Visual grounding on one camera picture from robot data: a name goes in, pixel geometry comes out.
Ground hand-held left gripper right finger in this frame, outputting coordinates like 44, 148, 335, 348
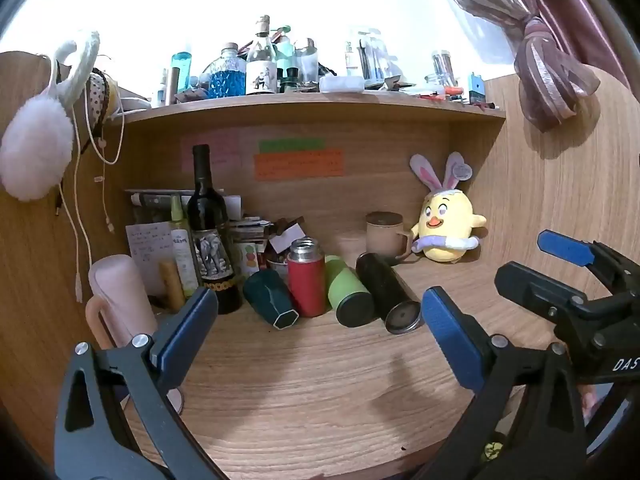
414, 286, 589, 480

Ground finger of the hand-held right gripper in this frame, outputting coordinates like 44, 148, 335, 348
537, 229, 640, 311
494, 261, 588, 333

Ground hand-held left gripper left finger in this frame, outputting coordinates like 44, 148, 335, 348
52, 287, 227, 480

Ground dark teal faceted cup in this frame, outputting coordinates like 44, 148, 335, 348
243, 268, 301, 331

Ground green cup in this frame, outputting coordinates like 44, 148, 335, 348
324, 255, 376, 328

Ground beige cylinder tube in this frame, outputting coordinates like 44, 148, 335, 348
159, 261, 187, 312

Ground yellow-green spray bottle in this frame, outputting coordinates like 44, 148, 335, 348
169, 194, 200, 297

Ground black thermos flask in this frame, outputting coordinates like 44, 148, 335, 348
356, 252, 422, 336

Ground white handwritten note sheet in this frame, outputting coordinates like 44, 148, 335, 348
125, 221, 174, 297

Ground dark wine bottle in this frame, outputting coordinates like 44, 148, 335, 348
186, 144, 244, 315

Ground fruit label jar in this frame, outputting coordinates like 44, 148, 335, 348
237, 243, 261, 281

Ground yellow chick plush toy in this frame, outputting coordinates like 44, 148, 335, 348
409, 152, 488, 264

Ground brown lidded mug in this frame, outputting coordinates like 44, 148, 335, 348
365, 211, 417, 261

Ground stack of books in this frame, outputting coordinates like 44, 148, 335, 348
229, 216, 275, 245

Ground red thermos flask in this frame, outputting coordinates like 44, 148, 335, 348
286, 238, 328, 318

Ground white and brown paper box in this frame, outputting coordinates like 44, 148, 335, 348
268, 218, 307, 256

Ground pink paper note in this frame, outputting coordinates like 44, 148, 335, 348
181, 132, 240, 175

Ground blue small box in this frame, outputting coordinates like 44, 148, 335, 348
467, 72, 487, 104

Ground pink curtain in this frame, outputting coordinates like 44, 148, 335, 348
421, 0, 632, 132

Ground green paper note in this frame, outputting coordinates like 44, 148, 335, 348
258, 138, 326, 153

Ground clear glass jar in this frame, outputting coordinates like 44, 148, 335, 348
431, 51, 459, 89

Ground white fluffy earmuffs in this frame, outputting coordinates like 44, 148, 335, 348
0, 32, 101, 202

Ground dotted headband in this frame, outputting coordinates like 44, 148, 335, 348
79, 68, 112, 156

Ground blue patterned glass bottle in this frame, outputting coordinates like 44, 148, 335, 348
205, 42, 247, 100

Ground teal plastic bottle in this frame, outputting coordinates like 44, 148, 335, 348
170, 52, 193, 97

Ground wooden shelf board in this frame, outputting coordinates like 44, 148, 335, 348
110, 90, 508, 127

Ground white oblong case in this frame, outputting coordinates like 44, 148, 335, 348
320, 76, 365, 94

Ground clear plastic package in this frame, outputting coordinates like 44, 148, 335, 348
356, 28, 387, 86

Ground clear bottle with white label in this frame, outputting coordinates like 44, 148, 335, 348
245, 15, 279, 96

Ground clear glass bottle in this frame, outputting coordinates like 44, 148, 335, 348
295, 39, 320, 86

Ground pink cup with handle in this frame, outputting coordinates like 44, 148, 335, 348
85, 255, 185, 413

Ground white cable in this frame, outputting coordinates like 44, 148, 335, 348
54, 91, 126, 304

